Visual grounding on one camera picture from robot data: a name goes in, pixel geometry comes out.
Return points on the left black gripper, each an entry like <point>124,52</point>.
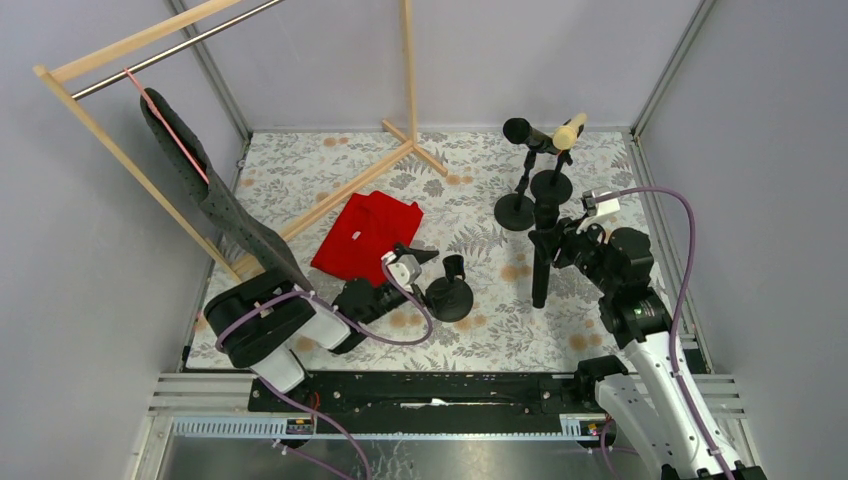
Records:
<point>424,281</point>

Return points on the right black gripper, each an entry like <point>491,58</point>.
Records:
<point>555,234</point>

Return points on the black mic stand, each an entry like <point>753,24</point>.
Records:
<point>553,183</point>
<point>514,211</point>

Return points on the black mic stand corner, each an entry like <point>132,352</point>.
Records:
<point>450,298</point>

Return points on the beige microphone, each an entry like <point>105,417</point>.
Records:
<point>566,136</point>

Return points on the black microphone orange tip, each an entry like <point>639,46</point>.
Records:
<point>519,131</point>

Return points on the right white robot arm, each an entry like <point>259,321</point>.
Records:
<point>649,392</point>

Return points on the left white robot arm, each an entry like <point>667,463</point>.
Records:
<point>254,321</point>

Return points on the floral patterned mat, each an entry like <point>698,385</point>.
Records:
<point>287,173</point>

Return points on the red folded shirt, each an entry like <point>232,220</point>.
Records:
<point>367,228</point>

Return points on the dark grey hanging garment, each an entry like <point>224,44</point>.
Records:
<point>216,201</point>

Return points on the pink clothes hanger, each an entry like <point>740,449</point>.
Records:
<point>157,113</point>

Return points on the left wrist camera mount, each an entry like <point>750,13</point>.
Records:
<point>403,269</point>

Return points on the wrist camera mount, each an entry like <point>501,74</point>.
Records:
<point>599,205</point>
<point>403,269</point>

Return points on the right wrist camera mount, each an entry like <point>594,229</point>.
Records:
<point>599,205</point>

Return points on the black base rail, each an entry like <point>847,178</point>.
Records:
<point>437,402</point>

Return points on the metal clothes rail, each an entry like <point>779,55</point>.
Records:
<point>174,50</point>

